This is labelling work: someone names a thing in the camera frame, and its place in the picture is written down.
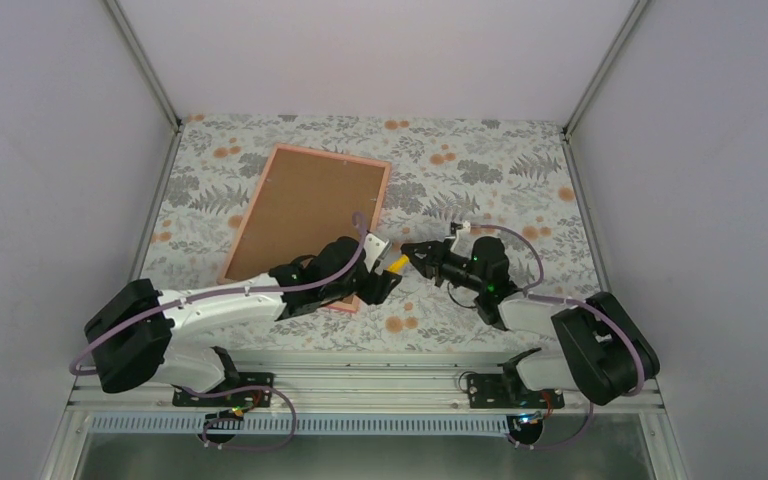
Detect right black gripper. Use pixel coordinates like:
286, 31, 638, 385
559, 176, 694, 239
401, 239, 485, 294

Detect yellow handled screwdriver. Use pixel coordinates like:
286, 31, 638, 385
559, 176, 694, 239
387, 255, 410, 274

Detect pink picture frame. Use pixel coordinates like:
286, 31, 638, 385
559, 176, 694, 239
218, 144, 391, 312

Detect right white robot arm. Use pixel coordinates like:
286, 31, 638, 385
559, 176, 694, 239
401, 237, 661, 408

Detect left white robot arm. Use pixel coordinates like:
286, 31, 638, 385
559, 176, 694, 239
70, 234, 402, 405

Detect floral patterned table mat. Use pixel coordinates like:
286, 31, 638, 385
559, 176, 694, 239
141, 114, 599, 353

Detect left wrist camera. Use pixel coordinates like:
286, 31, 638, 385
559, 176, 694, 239
364, 232, 392, 273

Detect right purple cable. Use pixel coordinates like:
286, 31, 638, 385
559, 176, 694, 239
450, 221, 647, 452

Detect purple cable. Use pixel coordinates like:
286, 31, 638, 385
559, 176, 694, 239
450, 221, 647, 452
69, 211, 370, 452

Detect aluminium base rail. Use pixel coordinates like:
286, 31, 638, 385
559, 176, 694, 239
65, 351, 667, 439

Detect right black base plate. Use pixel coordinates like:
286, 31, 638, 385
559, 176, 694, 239
463, 373, 565, 409

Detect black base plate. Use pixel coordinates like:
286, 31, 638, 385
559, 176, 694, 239
463, 373, 565, 409
172, 372, 275, 409

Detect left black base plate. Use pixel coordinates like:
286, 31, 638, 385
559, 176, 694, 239
172, 372, 275, 409

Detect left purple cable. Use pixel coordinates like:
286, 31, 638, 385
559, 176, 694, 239
69, 211, 370, 452

